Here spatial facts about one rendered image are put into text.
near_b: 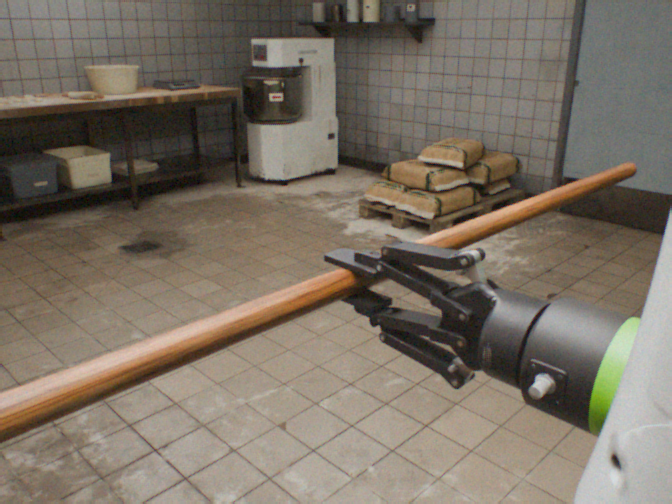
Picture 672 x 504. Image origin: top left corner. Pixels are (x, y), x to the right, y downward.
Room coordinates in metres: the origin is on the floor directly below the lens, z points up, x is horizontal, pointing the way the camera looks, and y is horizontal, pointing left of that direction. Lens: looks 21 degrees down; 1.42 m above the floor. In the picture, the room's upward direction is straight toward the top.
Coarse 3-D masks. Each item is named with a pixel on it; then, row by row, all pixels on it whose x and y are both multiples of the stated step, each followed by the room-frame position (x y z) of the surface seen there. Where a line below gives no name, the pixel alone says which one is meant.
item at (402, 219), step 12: (504, 192) 4.74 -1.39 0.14; (516, 192) 4.74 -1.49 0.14; (360, 204) 4.51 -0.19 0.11; (372, 204) 4.43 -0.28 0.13; (384, 204) 4.39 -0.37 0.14; (480, 204) 4.39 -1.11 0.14; (492, 204) 4.44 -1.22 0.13; (360, 216) 4.51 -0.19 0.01; (372, 216) 4.50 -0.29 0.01; (396, 216) 4.26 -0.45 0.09; (408, 216) 4.17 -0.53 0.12; (420, 216) 4.10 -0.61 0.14; (444, 216) 4.08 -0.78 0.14; (456, 216) 4.10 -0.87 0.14; (480, 216) 4.34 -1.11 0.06; (432, 228) 4.02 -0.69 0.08; (444, 228) 4.00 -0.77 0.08
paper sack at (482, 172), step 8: (496, 152) 4.86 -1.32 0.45; (480, 160) 4.60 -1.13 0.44; (488, 160) 4.60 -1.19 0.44; (496, 160) 4.63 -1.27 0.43; (504, 160) 4.67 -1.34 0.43; (512, 160) 4.72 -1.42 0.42; (472, 168) 4.53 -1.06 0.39; (480, 168) 4.50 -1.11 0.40; (488, 168) 4.49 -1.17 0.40; (496, 168) 4.55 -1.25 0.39; (504, 168) 4.63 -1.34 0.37; (512, 168) 4.72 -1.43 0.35; (520, 168) 4.79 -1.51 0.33; (472, 176) 4.50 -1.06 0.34; (480, 176) 4.46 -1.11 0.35; (488, 176) 4.49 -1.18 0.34; (496, 176) 4.55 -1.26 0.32; (504, 176) 4.64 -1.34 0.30
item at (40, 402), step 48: (576, 192) 0.92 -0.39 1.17; (432, 240) 0.65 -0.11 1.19; (480, 240) 0.72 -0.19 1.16; (288, 288) 0.50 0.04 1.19; (336, 288) 0.52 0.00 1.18; (192, 336) 0.41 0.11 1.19; (240, 336) 0.44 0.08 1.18; (48, 384) 0.34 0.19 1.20; (96, 384) 0.35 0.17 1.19; (0, 432) 0.31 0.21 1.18
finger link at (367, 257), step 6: (360, 252) 0.55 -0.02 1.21; (366, 252) 0.55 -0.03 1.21; (372, 252) 0.55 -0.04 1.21; (378, 252) 0.55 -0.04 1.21; (354, 258) 0.56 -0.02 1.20; (360, 258) 0.55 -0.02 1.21; (366, 258) 0.54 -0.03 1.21; (372, 258) 0.54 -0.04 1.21; (378, 258) 0.53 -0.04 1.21; (384, 258) 0.53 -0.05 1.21; (366, 264) 0.54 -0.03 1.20; (372, 264) 0.54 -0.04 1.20
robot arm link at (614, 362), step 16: (640, 320) 0.38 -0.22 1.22; (624, 336) 0.36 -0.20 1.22; (608, 352) 0.36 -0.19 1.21; (624, 352) 0.35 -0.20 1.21; (608, 368) 0.35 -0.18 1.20; (624, 368) 0.34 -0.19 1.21; (608, 384) 0.34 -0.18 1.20; (592, 400) 0.35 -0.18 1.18; (608, 400) 0.34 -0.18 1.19; (592, 416) 0.35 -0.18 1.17; (592, 432) 0.35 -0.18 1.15
